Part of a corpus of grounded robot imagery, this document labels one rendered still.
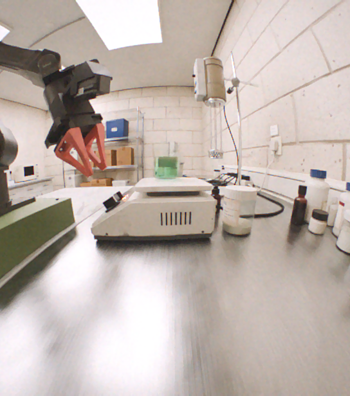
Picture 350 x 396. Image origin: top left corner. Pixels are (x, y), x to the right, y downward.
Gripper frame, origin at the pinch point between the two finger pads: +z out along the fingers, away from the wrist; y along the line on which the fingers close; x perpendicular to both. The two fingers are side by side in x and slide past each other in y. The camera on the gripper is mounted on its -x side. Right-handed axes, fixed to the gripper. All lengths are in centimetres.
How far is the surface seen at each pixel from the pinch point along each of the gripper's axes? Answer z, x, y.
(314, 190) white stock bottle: 25.8, -34.4, 13.1
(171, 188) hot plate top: 9.1, -9.5, 1.1
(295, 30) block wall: -20, -72, 40
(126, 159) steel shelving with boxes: -22, 123, 174
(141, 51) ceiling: -128, 8, 152
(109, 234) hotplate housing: 10.1, 0.8, -4.7
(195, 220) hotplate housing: 15.1, -10.4, 0.9
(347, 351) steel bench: 21.8, -26.0, -18.4
